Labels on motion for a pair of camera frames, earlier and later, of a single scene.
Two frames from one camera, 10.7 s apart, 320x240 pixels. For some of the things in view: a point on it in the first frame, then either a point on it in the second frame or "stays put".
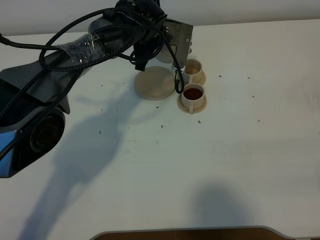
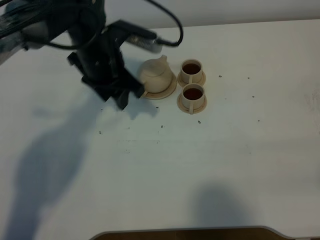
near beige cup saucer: (179, 100) stays put
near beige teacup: (193, 96) stays put
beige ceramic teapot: (165, 55) -> (156, 74)
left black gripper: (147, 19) -> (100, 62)
